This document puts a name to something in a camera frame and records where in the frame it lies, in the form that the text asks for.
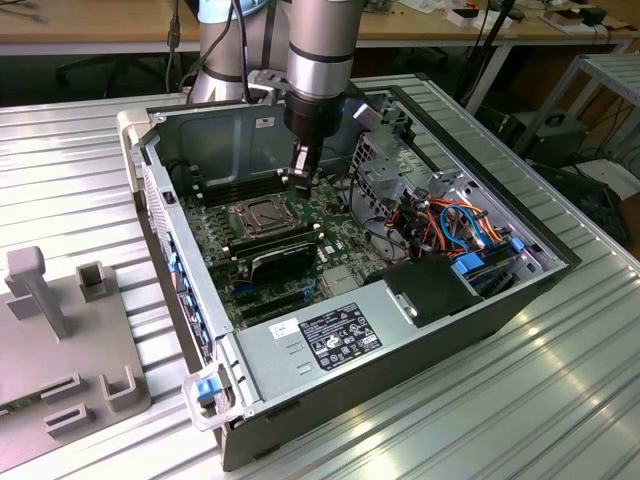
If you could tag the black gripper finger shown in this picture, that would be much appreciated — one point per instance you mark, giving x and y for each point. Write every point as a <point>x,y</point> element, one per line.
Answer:
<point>299,172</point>
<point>315,165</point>

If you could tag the silver CPU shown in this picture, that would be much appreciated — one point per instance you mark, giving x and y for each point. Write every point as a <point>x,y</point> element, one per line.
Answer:
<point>265,216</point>

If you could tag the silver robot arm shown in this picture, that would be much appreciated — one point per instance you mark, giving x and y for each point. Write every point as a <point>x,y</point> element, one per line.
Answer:
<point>320,50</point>

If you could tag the metal CPU socket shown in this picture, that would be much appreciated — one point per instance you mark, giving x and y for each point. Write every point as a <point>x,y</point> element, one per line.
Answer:
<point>300,227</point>

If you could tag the black RAM slot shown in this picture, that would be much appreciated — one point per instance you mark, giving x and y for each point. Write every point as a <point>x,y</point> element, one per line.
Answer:
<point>238,183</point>
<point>272,234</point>
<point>275,243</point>
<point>241,188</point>
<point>244,193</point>
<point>274,238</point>
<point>235,179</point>

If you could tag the black expansion slot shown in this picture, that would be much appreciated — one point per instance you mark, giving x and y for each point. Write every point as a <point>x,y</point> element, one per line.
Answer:
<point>275,306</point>

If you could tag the white case label sticker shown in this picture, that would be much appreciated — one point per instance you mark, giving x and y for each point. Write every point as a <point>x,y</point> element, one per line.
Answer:
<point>265,122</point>

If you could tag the graphics card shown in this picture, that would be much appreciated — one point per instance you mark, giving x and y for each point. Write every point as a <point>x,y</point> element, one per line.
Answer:
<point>285,260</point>

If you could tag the green motherboard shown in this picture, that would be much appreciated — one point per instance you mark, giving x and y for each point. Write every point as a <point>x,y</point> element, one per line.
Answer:
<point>215,240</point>

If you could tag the silver finned heat sink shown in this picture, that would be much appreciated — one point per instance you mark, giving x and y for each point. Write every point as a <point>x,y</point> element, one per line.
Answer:
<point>340,281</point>

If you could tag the black plastic shroud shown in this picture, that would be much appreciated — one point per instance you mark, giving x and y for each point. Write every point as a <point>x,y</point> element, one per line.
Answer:
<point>425,290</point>

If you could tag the hard disk in blue carrier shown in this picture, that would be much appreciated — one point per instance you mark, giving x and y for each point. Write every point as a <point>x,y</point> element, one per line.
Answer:
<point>470,264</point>

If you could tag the grey power supply unit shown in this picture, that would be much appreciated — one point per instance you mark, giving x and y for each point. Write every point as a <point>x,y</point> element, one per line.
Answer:
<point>280,360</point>

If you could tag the small blue plastic clip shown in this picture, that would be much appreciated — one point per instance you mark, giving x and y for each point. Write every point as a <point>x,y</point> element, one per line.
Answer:
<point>517,245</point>

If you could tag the blue case latch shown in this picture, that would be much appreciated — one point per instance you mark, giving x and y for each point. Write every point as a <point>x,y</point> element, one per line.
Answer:
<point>207,391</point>

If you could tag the open PC case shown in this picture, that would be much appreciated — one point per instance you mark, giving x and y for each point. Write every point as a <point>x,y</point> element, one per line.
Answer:
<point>400,390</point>

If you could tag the black equipment box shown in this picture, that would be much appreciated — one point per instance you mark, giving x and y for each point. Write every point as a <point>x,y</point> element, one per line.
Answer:
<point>555,140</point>

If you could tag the grey parts rack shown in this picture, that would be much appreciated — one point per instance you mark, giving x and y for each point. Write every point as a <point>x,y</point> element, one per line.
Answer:
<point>50,350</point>

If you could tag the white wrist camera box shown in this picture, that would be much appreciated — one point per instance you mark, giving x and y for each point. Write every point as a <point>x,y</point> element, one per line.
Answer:
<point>367,114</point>

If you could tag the silver metal shelf frame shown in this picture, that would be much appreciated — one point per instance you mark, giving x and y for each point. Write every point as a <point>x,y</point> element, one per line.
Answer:
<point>607,70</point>

